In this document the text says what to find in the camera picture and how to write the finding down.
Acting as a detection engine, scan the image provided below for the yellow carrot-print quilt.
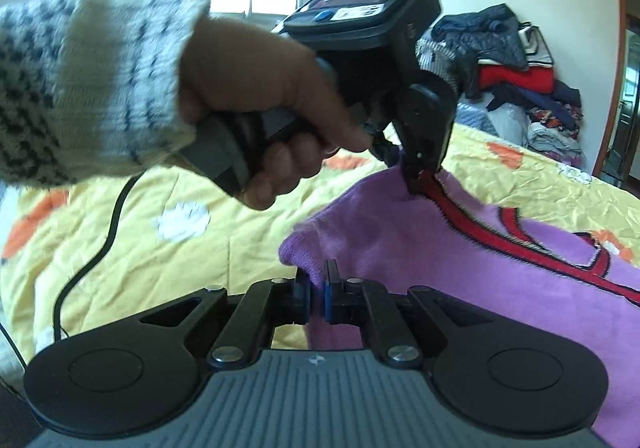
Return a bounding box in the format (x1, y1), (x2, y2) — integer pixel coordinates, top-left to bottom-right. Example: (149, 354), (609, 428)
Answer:
(1, 125), (639, 376)

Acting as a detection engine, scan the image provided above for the left hand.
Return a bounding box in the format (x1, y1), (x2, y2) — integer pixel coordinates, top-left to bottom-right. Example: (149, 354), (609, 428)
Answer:
(178, 16), (371, 211)

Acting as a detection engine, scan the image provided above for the purple sweater with red trim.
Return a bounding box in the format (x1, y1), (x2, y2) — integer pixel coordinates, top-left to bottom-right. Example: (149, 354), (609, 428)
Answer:
(279, 168), (639, 447)

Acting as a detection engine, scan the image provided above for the knitted sleeve forearm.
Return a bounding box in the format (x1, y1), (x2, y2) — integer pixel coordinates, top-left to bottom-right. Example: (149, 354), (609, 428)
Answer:
(1, 0), (210, 188)

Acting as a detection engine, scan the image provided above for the wooden door frame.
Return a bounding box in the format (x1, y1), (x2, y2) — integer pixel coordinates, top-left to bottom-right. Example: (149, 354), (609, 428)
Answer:
(592, 0), (629, 177)

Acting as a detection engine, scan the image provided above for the pile of clothes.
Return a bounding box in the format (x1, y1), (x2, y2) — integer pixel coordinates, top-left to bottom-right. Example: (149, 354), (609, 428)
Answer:
(418, 4), (585, 168)

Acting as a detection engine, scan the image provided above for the black cable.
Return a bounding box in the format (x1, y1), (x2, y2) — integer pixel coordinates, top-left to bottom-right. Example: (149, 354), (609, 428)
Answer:
(0, 172), (144, 392)

